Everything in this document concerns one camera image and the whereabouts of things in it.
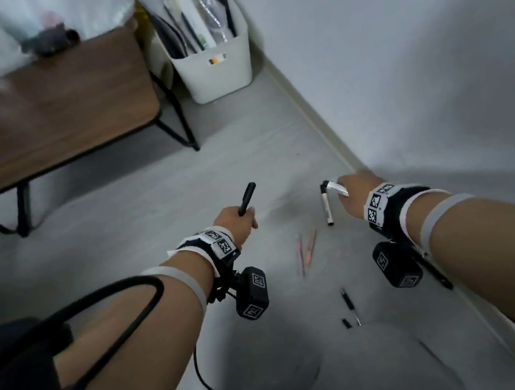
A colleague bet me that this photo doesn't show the person's left hand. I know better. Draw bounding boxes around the person's left hand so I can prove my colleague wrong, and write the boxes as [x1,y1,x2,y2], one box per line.
[211,203,261,251]

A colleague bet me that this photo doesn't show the person's right hand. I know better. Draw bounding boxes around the person's right hand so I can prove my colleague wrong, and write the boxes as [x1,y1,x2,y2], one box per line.
[334,169,389,217]

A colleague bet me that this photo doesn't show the white marker with label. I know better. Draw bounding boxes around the white marker with label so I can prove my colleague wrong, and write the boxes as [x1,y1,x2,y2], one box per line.
[325,179,349,200]

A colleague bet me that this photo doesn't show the black marker pen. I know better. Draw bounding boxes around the black marker pen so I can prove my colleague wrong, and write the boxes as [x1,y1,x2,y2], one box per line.
[234,182,261,217]

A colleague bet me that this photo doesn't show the white marker with black tip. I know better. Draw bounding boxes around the white marker with black tip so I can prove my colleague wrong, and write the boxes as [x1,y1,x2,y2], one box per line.
[319,180,335,228]

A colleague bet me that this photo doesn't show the person's left forearm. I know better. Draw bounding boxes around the person's left forearm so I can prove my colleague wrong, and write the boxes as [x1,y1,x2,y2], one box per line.
[43,248,231,390]

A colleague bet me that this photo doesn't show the person's right forearm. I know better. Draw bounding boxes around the person's right forearm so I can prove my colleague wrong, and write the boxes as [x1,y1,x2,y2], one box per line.
[402,182,515,383]

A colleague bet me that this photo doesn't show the white right forearm band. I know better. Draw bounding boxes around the white right forearm band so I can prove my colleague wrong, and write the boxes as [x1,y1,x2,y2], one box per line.
[397,182,483,259]

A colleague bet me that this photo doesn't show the white left forearm band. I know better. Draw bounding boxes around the white left forearm band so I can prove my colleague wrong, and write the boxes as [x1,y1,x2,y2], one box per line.
[141,261,209,322]

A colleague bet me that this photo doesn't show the pink pencil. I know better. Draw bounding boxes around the pink pencil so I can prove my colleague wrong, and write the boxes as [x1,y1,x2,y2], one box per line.
[294,233,308,277]
[302,227,322,267]

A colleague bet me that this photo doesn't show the white skirting board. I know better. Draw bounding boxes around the white skirting board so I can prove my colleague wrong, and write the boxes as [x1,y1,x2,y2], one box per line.
[262,22,515,390]

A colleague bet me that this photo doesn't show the white storage bin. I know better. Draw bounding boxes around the white storage bin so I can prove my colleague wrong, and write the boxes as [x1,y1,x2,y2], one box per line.
[155,0,258,109]

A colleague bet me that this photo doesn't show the person's grey trousers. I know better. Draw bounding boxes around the person's grey trousers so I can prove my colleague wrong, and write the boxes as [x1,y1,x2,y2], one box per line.
[229,310,470,390]

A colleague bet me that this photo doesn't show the white paper roll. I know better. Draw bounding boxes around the white paper roll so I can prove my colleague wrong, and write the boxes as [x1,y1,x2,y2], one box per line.
[174,0,216,55]

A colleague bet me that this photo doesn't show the clear plastic wrap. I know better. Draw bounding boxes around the clear plastic wrap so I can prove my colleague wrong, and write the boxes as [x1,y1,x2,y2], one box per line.
[163,0,240,50]

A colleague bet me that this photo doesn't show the brown wooden table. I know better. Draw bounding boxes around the brown wooden table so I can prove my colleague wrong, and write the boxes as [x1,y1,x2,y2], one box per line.
[0,19,209,241]

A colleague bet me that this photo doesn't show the translucent white plastic bag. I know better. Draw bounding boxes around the translucent white plastic bag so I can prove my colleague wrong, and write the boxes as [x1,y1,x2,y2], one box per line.
[0,0,143,53]

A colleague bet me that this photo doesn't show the small black object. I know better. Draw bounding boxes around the small black object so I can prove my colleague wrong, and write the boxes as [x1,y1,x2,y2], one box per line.
[19,27,83,61]

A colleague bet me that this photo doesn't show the black left wrist strap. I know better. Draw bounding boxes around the black left wrist strap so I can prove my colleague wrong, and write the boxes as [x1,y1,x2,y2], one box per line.
[165,224,246,289]

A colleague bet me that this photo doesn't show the black wrist strap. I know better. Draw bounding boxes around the black wrist strap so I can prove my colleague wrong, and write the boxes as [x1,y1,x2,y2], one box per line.
[360,176,438,247]
[165,224,246,289]

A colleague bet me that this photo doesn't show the black right wrist strap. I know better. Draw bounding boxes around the black right wrist strap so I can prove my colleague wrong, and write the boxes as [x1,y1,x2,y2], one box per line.
[360,176,438,247]

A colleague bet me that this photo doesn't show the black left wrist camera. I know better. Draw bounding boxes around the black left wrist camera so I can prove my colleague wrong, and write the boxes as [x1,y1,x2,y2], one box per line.
[204,264,273,326]

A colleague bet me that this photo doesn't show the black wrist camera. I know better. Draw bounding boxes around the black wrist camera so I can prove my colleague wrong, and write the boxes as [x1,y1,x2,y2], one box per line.
[204,264,273,326]
[370,236,425,292]

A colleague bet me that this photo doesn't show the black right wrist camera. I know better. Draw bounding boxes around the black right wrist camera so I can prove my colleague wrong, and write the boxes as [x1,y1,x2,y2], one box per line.
[370,236,425,292]

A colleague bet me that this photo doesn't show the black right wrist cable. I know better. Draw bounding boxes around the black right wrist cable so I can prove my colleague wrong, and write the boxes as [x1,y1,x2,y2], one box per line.
[410,243,455,296]

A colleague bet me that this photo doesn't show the thick black cable loop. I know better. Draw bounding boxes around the thick black cable loop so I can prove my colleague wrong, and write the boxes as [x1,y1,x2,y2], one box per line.
[0,272,179,390]

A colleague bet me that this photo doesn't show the thin black cable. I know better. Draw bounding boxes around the thin black cable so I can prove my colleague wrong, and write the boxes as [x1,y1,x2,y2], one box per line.
[192,340,235,390]

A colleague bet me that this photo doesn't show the black cables bundle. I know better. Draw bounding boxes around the black cables bundle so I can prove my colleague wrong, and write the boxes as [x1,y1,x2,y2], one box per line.
[149,7,194,63]

